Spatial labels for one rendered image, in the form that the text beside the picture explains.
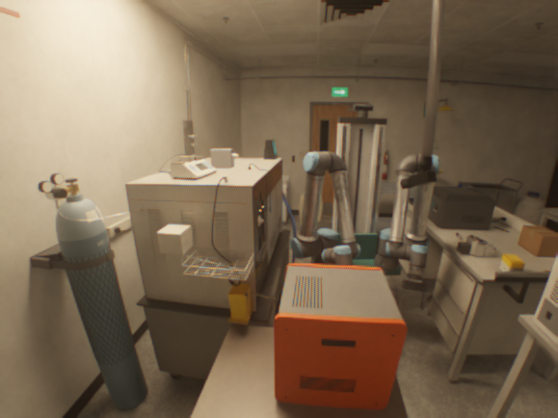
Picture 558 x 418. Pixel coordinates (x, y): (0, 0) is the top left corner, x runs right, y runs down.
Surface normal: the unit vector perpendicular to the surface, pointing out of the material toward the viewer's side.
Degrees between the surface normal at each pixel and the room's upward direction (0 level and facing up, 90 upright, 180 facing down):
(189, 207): 90
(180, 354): 90
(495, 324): 90
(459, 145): 90
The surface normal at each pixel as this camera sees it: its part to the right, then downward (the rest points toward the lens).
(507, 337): -0.13, 0.29
